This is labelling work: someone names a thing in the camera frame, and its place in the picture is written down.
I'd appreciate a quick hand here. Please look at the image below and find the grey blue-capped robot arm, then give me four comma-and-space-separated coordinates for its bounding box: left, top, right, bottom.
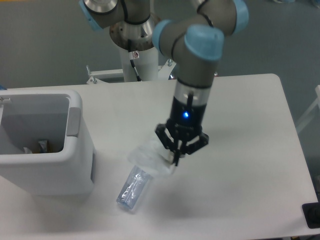
79, 0, 249, 165

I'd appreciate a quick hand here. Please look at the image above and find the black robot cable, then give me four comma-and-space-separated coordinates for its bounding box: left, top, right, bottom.
126, 38, 143, 82

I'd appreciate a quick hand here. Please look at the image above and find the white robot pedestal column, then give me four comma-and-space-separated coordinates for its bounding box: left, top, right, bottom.
118, 47, 159, 82

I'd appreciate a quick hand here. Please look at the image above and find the trash inside the can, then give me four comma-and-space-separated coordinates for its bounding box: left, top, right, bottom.
22, 139, 54, 154

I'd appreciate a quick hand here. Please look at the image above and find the white trash can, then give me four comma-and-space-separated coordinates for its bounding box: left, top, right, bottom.
0, 90, 95, 196

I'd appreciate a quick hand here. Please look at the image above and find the clear plastic water bottle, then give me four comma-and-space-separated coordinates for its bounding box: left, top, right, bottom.
116, 165, 152, 211

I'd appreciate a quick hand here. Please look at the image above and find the white frame at right edge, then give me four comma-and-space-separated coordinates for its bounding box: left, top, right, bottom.
295, 85, 320, 134

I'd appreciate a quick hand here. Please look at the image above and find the black object at table edge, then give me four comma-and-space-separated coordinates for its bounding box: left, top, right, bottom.
302, 202, 320, 229

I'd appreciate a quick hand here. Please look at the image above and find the white pedestal base frame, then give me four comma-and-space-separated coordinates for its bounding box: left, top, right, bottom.
86, 59, 179, 85

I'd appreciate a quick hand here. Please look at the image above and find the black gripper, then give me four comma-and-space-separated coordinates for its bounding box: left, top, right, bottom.
155, 97, 209, 167

